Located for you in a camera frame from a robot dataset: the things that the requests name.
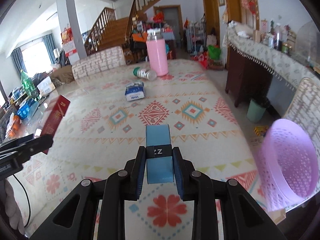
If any red book box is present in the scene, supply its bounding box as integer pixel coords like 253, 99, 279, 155
39, 94, 72, 155

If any small blue tissue packet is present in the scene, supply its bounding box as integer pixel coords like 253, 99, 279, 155
125, 81, 145, 101

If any green floor trash bin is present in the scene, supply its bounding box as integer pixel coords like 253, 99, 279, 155
246, 99, 266, 123

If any grey gloved left hand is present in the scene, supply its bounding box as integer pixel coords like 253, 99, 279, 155
1, 179, 25, 235

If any purple perforated waste basket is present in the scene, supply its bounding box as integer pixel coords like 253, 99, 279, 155
254, 119, 319, 211

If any patterned far chair back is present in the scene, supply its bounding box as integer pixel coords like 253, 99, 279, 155
72, 46, 126, 80

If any green cap plastic bottle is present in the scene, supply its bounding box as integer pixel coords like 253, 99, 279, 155
133, 67, 157, 81

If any wooden staircase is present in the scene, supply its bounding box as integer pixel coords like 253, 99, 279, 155
84, 0, 160, 55

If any sideboard with leaf cloth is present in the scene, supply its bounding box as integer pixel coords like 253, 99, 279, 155
224, 21, 319, 108

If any pink thermos bottle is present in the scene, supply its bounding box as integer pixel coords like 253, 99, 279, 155
146, 28, 169, 76

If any mesh food cover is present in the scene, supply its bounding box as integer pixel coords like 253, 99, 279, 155
295, 21, 319, 64

